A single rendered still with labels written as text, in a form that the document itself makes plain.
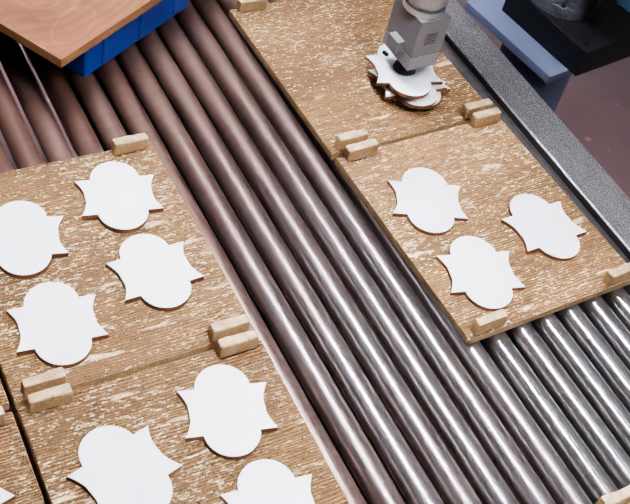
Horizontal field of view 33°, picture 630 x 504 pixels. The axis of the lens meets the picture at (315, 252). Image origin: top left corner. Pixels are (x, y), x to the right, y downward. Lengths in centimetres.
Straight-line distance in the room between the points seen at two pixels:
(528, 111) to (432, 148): 26
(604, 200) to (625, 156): 164
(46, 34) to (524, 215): 84
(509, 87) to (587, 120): 157
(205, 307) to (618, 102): 247
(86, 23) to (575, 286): 91
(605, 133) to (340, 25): 171
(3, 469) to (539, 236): 92
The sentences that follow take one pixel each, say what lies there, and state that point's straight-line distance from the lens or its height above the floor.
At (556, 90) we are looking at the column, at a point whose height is 75.
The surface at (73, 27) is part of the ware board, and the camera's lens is 183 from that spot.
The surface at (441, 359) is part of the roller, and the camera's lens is 161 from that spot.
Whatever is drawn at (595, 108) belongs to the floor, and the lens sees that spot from 373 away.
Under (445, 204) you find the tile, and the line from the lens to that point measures 178.
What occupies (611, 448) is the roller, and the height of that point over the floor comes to 92.
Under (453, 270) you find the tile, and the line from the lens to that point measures 169.
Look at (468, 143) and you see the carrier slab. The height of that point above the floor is 94.
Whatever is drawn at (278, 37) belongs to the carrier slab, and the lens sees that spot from 204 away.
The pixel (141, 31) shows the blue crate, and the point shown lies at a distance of 198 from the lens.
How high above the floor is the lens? 216
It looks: 48 degrees down
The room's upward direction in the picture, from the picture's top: 15 degrees clockwise
